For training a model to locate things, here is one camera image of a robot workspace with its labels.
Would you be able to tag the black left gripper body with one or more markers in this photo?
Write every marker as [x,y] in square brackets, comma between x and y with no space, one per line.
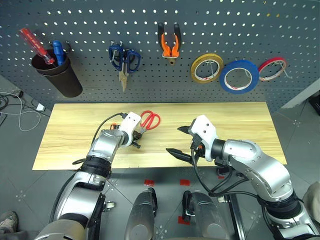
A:
[135,137]

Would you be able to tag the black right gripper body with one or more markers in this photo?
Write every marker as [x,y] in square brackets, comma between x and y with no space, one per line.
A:
[197,143]

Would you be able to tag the grey worn shoe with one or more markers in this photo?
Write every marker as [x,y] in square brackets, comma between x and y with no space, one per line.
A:
[8,221]

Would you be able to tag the red tape roll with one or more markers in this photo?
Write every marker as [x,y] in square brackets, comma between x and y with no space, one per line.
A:
[271,60]

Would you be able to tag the yellow tape roll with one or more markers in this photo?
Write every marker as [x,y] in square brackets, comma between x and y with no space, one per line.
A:
[193,73]

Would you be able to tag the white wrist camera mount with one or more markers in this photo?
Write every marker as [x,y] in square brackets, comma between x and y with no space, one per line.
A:
[205,127]
[131,122]

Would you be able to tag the silver pegboard hook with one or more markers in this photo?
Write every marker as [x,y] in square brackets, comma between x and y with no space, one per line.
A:
[246,71]
[212,68]
[287,73]
[114,53]

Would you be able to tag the black cup holder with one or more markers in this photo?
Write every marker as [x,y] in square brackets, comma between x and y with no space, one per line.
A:
[65,80]

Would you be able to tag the grey perforated pegboard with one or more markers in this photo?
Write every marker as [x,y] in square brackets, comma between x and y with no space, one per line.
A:
[150,15]

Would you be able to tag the white pliers holder bracket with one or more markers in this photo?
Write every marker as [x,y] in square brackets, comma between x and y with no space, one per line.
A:
[171,56]

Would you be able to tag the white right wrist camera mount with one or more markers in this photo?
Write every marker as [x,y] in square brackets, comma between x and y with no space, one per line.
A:
[205,127]

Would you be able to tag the black stand rail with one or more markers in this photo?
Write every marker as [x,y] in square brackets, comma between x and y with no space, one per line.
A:
[236,220]

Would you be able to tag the small caster wheel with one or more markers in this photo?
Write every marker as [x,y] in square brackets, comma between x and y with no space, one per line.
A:
[110,206]

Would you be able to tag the white power adapter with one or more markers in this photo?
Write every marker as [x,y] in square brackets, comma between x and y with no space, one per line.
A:
[40,107]

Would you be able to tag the silver black rounded robot leg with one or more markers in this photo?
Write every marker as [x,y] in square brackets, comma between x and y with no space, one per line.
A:
[207,217]
[141,217]

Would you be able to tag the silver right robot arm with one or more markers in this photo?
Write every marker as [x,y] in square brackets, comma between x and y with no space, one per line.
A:
[262,165]

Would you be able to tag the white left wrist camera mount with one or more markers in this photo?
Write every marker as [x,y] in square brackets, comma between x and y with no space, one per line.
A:
[131,122]

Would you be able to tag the orange black pliers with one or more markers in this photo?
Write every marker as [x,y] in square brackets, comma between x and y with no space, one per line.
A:
[163,43]

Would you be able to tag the blue tape roll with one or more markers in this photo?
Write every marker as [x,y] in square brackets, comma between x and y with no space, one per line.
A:
[252,68]

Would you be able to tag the beige person knee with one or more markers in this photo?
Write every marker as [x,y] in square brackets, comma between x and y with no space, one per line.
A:
[313,196]

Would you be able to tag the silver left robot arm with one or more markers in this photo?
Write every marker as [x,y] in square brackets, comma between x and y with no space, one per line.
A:
[105,145]

